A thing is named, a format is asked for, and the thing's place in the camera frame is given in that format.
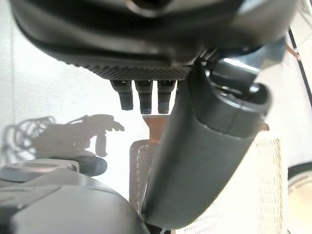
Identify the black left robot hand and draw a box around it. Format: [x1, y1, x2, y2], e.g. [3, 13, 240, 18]
[9, 0, 297, 231]

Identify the silver left robot leg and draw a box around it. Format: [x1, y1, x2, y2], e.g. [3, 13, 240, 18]
[0, 156, 147, 234]

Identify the white wicker laundry basket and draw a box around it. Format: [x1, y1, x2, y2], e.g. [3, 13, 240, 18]
[168, 136, 290, 234]

